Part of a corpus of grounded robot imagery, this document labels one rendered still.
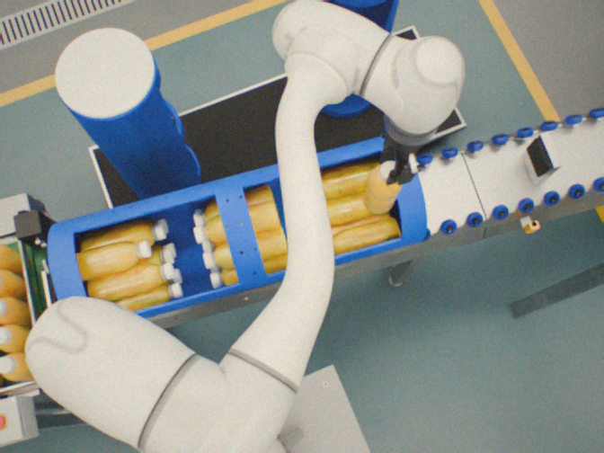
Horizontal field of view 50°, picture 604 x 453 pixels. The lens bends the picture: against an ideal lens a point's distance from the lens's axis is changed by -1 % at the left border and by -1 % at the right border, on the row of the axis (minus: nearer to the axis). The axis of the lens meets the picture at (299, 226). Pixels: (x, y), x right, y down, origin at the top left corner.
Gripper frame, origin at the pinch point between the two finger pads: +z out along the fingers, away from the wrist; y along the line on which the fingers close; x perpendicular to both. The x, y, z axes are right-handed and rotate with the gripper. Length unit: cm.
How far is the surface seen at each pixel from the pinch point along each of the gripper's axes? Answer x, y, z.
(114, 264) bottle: 62, 3, 29
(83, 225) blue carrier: 67, 14, 27
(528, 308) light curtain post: -65, -29, 125
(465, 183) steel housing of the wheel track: -32, 6, 54
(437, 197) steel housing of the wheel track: -23, 5, 54
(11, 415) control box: 95, -23, 38
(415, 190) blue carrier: -9.6, 0.4, 23.9
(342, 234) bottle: 7.7, -1.9, 38.3
